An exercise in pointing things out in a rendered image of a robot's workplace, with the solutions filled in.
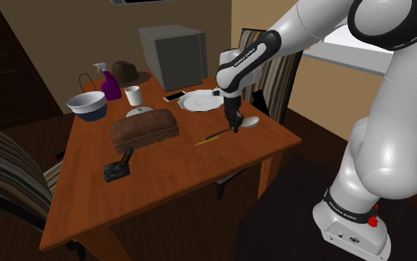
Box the white plate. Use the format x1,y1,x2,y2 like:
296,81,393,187
176,88,226,113

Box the yellow pencil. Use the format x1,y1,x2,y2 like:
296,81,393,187
194,136,222,147

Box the striped chair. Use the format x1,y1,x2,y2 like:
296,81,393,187
213,27,305,202
0,116,66,234

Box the white phone with black screen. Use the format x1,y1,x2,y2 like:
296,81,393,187
162,90,187,104

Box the grey box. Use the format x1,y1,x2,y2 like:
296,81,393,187
138,24,210,93

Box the wooden table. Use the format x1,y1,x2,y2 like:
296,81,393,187
39,69,303,261

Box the small grey saucer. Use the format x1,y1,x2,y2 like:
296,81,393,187
125,105,155,119

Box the brown bread loaf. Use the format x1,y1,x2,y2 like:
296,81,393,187
110,108,181,155

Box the white cup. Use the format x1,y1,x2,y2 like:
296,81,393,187
124,85,144,108

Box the brown hat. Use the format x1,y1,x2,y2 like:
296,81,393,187
110,60,153,88

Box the dark robot stand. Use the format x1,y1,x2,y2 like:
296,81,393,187
235,154,417,261

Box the purple spray bottle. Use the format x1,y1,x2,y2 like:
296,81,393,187
93,62,123,102

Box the white bowl with blue base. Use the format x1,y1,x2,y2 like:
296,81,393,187
66,90,108,122

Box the dark wooden door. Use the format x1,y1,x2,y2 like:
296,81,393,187
0,0,65,131

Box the white spoon with black handle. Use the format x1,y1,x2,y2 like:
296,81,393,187
205,116,261,141

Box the black tool with brown handle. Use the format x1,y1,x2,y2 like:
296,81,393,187
102,145,136,184

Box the black wire loop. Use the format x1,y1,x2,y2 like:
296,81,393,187
78,72,98,93

